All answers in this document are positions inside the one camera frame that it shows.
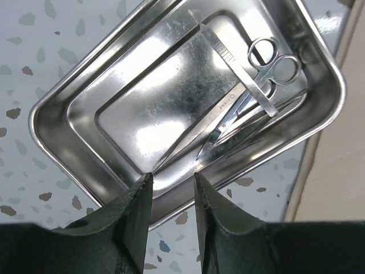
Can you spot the small steel scissors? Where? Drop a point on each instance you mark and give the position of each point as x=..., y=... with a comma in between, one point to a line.
x=265, y=73

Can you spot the stainless steel tray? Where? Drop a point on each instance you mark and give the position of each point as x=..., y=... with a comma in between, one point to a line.
x=116, y=115

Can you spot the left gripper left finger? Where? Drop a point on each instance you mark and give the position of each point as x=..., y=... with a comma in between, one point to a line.
x=112, y=239

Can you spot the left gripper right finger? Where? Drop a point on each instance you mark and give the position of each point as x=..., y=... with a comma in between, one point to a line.
x=233, y=241

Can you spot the steel tweezers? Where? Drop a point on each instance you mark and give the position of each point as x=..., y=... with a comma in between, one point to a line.
x=205, y=122

